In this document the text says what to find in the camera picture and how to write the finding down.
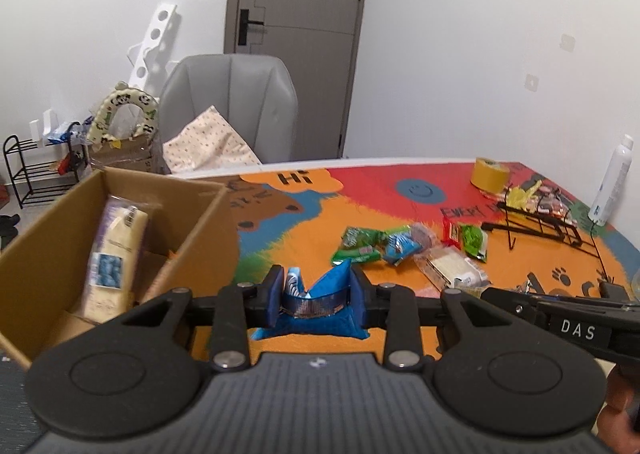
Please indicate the colourful cartoon table mat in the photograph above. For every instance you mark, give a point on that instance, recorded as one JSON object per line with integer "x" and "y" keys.
{"x": 295, "y": 215}

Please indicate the clear biscuit pack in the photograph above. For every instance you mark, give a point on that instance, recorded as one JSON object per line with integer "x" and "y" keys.
{"x": 447, "y": 268}

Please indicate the clear candy wrappers pile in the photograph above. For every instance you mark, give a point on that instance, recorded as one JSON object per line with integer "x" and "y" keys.
{"x": 549, "y": 201}

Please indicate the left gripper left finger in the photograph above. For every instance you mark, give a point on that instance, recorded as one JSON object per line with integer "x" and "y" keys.
{"x": 237, "y": 309}

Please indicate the grey chair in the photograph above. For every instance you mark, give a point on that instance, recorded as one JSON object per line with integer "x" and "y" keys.
{"x": 254, "y": 93}

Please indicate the purple clear candy packet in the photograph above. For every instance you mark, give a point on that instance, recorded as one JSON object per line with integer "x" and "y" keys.
{"x": 423, "y": 235}

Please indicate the yellow tape roll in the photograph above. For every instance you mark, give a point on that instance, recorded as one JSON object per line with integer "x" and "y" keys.
{"x": 489, "y": 176}

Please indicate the long white cracker pack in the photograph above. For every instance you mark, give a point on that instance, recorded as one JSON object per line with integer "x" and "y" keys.
{"x": 112, "y": 263}

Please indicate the blue foil snack packet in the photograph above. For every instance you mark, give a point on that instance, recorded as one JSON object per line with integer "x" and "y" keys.
{"x": 399, "y": 246}

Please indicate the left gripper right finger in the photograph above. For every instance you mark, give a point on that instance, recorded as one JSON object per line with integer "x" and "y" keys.
{"x": 393, "y": 309}

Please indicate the black wire rack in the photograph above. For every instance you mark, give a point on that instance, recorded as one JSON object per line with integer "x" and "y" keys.
{"x": 564, "y": 231}

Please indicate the pink snack packet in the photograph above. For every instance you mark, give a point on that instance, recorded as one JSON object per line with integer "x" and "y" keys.
{"x": 428, "y": 292}

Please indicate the panda neck pillow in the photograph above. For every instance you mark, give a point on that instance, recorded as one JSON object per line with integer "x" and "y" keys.
{"x": 125, "y": 113}

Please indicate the grey door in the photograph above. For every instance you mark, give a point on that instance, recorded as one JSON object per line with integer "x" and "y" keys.
{"x": 317, "y": 41}

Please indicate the white perforated board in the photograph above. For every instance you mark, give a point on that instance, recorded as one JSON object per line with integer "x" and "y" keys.
{"x": 144, "y": 55}

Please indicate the black shoe rack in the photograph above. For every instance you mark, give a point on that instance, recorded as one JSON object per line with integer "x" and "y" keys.
{"x": 38, "y": 172}

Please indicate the white spray bottle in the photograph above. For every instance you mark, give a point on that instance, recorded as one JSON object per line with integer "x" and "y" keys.
{"x": 612, "y": 183}

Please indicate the yellow plastic bag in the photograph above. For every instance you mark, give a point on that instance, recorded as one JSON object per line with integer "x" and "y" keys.
{"x": 518, "y": 198}

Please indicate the dotted beige cushion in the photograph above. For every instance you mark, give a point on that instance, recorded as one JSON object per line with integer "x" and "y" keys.
{"x": 208, "y": 142}

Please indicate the blue candy wrapper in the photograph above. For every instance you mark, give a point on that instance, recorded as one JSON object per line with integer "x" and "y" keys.
{"x": 332, "y": 306}

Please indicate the green red snack packet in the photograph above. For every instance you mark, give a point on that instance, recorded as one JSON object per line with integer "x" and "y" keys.
{"x": 470, "y": 239}

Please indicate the brown cardboard box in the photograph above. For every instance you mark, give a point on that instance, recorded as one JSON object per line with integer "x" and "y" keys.
{"x": 190, "y": 241}

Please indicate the right hand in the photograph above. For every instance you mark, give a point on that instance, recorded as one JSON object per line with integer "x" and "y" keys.
{"x": 615, "y": 426}

